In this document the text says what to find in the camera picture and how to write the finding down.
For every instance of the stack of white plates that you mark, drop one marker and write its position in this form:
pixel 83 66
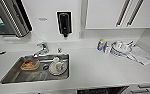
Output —
pixel 119 49

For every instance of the steel kitchen sink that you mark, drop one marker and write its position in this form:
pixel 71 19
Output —
pixel 12 75

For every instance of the container with orange food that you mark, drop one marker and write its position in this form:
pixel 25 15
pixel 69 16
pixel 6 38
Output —
pixel 28 64

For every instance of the white wall outlet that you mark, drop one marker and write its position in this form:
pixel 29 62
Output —
pixel 81 34

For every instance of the dish soap bottle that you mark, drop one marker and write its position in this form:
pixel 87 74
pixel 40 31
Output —
pixel 100 45

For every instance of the white wall cabinet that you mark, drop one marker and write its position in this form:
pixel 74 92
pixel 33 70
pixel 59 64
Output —
pixel 114 13

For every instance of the chrome faucet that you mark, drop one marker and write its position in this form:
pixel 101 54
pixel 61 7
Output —
pixel 41 49

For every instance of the narrow white drawer unit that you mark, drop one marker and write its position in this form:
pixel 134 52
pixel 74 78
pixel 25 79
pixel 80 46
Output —
pixel 144 89

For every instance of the white plate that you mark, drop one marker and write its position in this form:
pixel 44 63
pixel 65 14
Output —
pixel 58 69

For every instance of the paper towel dispenser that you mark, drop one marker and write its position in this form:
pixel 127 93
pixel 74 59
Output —
pixel 7 18

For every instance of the white cup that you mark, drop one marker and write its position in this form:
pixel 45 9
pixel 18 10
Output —
pixel 56 62

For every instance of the black wall soap dispenser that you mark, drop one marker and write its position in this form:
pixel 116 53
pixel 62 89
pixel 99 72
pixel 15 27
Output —
pixel 64 23

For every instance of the small grey jar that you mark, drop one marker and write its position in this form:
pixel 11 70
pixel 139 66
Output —
pixel 106 47

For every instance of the chrome counter soap pump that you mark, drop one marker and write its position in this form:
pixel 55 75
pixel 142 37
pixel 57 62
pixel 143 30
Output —
pixel 59 50

